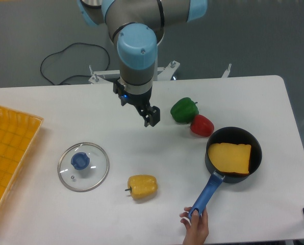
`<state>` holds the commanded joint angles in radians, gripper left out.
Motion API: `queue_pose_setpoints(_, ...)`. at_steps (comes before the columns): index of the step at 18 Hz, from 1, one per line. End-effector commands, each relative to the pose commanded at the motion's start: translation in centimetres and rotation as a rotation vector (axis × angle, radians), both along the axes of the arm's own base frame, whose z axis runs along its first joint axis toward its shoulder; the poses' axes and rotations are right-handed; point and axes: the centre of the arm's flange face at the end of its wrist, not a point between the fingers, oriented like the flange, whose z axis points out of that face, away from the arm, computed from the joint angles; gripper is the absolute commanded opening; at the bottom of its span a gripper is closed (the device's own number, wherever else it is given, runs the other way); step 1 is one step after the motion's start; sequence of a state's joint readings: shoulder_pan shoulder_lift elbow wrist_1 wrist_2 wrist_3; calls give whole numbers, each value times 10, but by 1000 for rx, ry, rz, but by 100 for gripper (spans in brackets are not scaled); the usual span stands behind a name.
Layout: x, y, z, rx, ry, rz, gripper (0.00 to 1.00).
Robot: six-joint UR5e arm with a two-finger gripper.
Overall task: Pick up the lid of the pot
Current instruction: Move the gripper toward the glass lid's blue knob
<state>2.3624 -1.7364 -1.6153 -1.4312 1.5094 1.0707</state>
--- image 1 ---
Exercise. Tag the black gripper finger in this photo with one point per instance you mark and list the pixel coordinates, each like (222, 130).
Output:
(154, 115)
(143, 113)

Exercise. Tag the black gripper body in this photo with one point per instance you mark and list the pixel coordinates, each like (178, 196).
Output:
(136, 95)

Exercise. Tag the yellow bell pepper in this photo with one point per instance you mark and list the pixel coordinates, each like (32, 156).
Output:
(142, 186)

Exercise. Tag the glass lid blue knob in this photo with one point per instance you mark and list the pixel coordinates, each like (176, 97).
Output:
(83, 167)

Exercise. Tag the dark pot blue handle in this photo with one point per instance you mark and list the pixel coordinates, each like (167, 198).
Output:
(226, 135)

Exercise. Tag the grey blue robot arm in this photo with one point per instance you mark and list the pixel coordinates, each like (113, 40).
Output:
(136, 28)

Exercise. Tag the person's hand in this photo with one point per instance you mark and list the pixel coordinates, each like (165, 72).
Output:
(197, 229)

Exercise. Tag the green bell pepper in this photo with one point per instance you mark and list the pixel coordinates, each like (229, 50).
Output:
(184, 110)

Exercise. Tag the red bell pepper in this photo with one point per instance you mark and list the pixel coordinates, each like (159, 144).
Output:
(202, 126)

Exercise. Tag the yellow toast slice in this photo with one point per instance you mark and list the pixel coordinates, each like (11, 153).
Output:
(230, 158)

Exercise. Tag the yellow plastic basket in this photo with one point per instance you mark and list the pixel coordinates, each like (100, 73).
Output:
(18, 131)

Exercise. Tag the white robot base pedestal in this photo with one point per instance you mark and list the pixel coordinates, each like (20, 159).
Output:
(163, 74)

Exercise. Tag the white table bracket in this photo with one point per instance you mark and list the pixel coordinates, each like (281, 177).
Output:
(227, 71)

